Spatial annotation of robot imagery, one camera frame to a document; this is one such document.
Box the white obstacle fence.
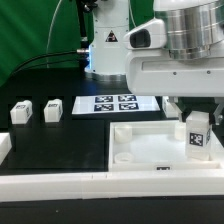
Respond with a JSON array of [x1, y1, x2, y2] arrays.
[[0, 132, 224, 204]]

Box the white thin cable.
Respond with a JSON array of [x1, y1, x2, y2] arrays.
[[45, 0, 64, 69]]

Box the white sheet with markers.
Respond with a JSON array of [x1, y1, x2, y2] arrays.
[[72, 94, 160, 115]]

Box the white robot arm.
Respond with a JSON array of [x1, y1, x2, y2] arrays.
[[84, 0, 224, 124]]

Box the white square tabletop part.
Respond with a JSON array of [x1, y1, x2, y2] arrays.
[[108, 120, 224, 172]]

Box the green backdrop curtain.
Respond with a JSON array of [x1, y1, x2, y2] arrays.
[[0, 0, 158, 88]]

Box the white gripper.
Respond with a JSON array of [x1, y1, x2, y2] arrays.
[[123, 19, 224, 125]]

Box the black cable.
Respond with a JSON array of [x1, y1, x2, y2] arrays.
[[9, 49, 91, 78]]

